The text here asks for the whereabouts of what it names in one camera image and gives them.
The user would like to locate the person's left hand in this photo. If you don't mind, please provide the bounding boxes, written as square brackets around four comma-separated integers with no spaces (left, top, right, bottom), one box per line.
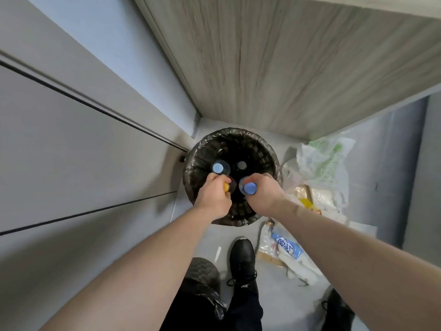
[194,173,233,219]

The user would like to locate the person's right hand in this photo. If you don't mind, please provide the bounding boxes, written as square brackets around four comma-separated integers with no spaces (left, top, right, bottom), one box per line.
[242,173,288,218]

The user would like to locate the yellow capped bottle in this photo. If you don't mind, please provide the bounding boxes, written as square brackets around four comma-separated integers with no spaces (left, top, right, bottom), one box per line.
[222,176,238,200]

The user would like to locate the person's left forearm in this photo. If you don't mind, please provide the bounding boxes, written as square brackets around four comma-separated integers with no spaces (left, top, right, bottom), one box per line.
[40,207,229,331]

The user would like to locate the person's right forearm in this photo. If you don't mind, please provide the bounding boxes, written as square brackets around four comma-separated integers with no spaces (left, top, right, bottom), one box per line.
[258,200,441,331]

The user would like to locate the light blue capped bottle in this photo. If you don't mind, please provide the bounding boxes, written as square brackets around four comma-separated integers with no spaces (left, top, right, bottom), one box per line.
[210,161,231,176]

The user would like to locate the black mesh waste bin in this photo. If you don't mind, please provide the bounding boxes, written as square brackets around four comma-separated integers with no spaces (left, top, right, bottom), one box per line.
[183,128,283,226]

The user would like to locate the black plastic bin liner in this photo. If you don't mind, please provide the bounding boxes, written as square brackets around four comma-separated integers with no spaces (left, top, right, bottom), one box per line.
[183,128,283,226]

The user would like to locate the clear bag of rubbish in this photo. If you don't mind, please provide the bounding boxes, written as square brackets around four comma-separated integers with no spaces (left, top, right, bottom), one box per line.
[283,183,349,225]

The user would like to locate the white green plastic bag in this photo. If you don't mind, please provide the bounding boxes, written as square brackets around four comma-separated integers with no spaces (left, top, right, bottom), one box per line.
[296,136,356,191]

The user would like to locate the blue white packet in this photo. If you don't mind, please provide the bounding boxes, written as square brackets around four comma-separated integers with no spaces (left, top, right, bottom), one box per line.
[271,232,304,260]

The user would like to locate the person's left black shoe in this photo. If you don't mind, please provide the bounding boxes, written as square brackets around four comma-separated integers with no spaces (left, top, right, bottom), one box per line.
[227,238,258,288]

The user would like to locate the person's black shoe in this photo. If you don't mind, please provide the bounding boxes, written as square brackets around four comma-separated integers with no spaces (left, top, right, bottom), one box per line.
[227,238,258,288]
[320,288,356,331]

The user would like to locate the clear bag of wrappers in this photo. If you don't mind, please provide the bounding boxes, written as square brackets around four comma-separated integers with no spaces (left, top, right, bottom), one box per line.
[256,220,324,287]

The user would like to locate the wood grain desk panel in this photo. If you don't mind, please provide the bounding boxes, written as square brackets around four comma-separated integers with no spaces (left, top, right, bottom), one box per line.
[133,0,441,142]

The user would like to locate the person's black trousers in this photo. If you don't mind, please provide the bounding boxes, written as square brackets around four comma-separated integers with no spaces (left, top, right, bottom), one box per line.
[220,281,264,331]

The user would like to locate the grey cabinet front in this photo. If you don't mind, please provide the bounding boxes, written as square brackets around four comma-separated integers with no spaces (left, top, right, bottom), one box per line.
[0,0,202,331]

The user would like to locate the person's right black shoe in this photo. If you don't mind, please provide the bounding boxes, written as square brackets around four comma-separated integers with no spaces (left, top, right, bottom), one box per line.
[320,288,356,331]

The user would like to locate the grey desk side panel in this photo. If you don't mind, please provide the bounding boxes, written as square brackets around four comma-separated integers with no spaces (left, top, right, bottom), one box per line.
[401,92,441,259]

